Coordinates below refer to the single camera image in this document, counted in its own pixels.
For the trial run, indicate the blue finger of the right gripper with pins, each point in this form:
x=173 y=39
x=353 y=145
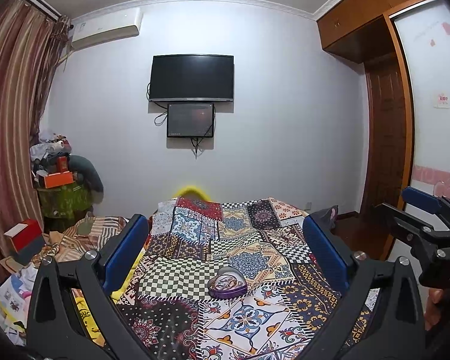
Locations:
x=421 y=200

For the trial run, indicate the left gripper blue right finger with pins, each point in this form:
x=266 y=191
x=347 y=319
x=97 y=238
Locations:
x=331 y=253

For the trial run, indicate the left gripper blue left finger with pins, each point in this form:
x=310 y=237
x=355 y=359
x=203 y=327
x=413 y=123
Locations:
x=120 y=252

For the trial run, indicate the purple heart-shaped tin box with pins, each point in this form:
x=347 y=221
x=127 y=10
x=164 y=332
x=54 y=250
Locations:
x=228 y=283

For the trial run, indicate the right hand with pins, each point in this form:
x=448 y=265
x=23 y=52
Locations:
x=432 y=313

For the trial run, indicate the striped patterned cloth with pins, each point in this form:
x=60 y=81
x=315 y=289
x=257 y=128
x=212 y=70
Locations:
x=90 y=233

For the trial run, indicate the brown wooden door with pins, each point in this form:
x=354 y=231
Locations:
x=387 y=148

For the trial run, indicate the dark clothes pile on floor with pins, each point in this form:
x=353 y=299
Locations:
x=327 y=218

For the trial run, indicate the yellow printed cloth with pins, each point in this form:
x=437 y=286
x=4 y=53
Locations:
x=102 y=316

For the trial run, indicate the green patterned covered stand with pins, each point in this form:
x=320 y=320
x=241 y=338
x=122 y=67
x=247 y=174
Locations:
x=64 y=206

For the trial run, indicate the yellow round object behind bed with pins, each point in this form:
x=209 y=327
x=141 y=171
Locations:
x=193 y=192

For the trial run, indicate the red and white box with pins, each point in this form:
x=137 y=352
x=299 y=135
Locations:
x=26 y=239

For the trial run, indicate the colourful patchwork bed cover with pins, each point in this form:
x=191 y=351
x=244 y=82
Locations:
x=165 y=299

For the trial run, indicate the orange box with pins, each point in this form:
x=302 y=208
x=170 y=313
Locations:
x=56 y=180

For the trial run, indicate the printed paper sheets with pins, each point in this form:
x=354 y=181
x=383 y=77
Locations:
x=15 y=298

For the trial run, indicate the clutter pile on stand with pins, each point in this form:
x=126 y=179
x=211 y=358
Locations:
x=50 y=154

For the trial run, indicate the wooden overhead cabinet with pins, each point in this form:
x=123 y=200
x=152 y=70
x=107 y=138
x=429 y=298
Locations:
x=358 y=31

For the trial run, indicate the red striped curtain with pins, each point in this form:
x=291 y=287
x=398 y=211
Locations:
x=31 y=45

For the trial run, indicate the red white wall sticker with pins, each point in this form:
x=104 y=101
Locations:
x=441 y=101

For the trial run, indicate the small black wall monitor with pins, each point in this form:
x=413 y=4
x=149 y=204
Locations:
x=190 y=120

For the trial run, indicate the black wall television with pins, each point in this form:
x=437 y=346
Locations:
x=192 y=78

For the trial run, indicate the white wall air conditioner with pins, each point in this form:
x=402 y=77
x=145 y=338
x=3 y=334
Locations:
x=109 y=27

